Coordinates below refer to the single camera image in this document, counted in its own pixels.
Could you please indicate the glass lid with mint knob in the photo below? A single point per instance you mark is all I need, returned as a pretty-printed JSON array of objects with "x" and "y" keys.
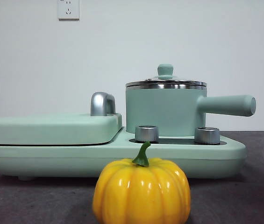
[{"x": 165, "y": 70}]

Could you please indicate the yellow toy pumpkin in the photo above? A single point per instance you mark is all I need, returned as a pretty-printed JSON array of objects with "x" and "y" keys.
[{"x": 141, "y": 191}]

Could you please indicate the silver control dial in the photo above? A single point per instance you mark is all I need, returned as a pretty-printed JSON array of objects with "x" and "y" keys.
[
  {"x": 207, "y": 135},
  {"x": 147, "y": 134}
]

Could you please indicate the mint green breakfast maker base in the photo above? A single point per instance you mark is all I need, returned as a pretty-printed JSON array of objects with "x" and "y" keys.
[{"x": 52, "y": 161}]

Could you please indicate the white wall socket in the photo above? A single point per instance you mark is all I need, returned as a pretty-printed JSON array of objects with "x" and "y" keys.
[{"x": 68, "y": 10}]

